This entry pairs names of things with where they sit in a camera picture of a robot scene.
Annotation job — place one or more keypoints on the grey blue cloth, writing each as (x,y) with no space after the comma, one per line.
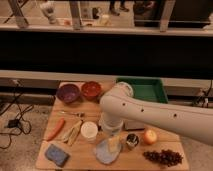
(102,153)

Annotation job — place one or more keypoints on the purple bowl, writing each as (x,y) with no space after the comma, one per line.
(68,93)

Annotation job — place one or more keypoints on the wooden board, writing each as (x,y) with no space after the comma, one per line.
(81,153)

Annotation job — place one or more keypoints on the white cup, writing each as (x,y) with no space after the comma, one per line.
(89,131)

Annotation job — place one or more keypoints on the red bowl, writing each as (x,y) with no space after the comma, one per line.
(91,90)

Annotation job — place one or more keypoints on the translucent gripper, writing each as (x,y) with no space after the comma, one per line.
(113,144)

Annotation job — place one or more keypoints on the pile of dark raisins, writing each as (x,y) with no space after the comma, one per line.
(164,157)

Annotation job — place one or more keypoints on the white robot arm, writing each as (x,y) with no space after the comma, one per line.
(118,104)

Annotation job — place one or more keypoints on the orange apple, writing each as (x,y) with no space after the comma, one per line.
(149,137)

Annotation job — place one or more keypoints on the blue sponge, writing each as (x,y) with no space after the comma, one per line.
(56,155)

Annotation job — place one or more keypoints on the small metal can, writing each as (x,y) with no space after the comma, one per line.
(132,141)

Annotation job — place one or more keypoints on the black power adapter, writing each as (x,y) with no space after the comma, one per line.
(13,123)

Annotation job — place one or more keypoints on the dark grey block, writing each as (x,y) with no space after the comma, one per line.
(132,125)

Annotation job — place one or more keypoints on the green plastic tray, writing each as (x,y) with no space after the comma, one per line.
(147,89)

